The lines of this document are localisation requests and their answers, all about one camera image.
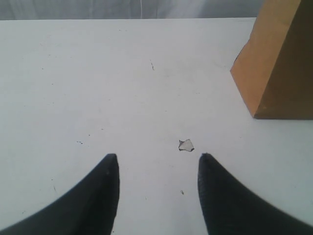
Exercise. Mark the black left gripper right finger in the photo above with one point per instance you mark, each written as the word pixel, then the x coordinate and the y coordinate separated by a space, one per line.
pixel 230 208

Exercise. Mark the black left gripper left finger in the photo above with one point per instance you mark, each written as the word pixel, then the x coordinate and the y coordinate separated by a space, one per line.
pixel 89 208

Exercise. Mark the brown paper shopping bag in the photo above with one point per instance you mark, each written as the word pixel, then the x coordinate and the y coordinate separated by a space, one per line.
pixel 274 70

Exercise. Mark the small torn paper scrap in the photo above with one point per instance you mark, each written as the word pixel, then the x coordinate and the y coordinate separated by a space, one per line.
pixel 186 145

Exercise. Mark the white curtain backdrop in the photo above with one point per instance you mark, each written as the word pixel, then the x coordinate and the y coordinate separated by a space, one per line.
pixel 127 9

